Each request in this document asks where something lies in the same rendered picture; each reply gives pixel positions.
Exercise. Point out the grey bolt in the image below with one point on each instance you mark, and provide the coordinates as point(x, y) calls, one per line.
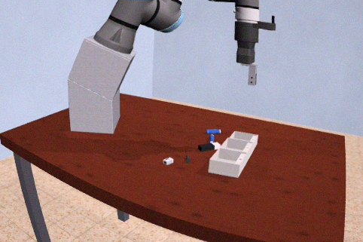
point(187, 159)

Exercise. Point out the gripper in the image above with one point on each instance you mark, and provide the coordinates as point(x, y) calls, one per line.
point(246, 36)

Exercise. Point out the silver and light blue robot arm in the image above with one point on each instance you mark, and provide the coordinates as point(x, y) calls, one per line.
point(119, 31)

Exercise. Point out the white three-compartment bin rack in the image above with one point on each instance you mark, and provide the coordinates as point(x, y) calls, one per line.
point(227, 153)

